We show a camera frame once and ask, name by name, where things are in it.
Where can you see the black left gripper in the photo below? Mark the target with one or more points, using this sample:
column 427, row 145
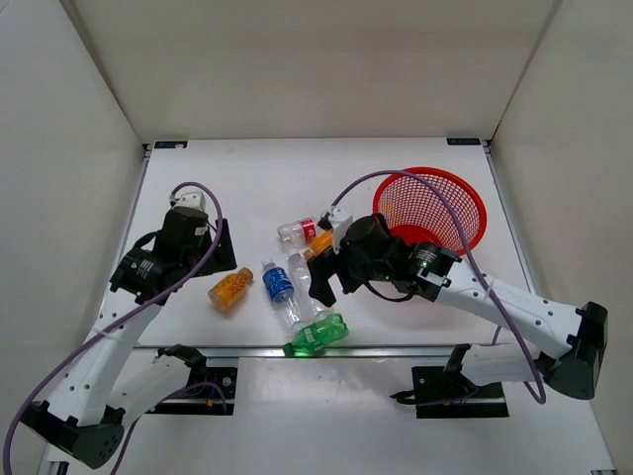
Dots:
column 223, row 258

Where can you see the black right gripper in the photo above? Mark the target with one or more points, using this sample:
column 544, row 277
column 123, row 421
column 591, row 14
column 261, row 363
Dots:
column 324, row 266

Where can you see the orange juice bottle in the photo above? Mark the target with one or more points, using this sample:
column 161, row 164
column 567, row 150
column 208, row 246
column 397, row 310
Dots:
column 318, row 245

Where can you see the orange patterned label bottle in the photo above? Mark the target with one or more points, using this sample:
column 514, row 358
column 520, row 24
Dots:
column 230, row 289

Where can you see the clear bottle with red label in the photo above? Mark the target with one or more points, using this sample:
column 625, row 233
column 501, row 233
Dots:
column 298, row 233

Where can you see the clear water bottle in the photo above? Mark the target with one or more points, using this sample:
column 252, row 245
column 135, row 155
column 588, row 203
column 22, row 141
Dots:
column 300, row 277

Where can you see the blue label water bottle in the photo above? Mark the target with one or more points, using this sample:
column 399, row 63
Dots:
column 277, row 282

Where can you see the green plastic bottle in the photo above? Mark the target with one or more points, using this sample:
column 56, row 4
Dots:
column 311, row 340

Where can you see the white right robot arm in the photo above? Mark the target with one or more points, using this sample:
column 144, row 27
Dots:
column 571, row 340

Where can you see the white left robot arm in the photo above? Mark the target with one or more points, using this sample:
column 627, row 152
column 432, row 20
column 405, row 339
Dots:
column 88, row 413

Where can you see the red mesh plastic bin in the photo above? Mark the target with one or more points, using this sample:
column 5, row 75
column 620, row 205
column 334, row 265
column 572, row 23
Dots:
column 415, row 214

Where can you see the left corner label sticker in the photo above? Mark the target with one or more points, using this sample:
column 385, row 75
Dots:
column 170, row 144

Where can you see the corner label sticker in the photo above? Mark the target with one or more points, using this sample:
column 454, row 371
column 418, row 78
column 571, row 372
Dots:
column 170, row 144
column 463, row 141

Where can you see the right corner label sticker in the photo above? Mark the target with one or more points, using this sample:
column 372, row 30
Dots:
column 463, row 141

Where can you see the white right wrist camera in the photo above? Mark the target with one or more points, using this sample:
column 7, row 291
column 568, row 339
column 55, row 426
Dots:
column 337, row 221

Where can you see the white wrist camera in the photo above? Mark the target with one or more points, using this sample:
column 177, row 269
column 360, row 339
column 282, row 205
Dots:
column 337, row 221
column 189, row 204

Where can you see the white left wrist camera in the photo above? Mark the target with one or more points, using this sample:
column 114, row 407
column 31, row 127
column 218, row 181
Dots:
column 189, row 204

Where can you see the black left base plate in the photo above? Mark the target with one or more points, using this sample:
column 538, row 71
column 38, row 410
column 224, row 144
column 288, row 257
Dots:
column 211, row 392

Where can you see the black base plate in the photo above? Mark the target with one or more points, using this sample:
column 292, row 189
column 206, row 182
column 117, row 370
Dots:
column 437, row 395
column 211, row 392

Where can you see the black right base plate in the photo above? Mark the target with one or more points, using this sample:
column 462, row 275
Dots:
column 437, row 395

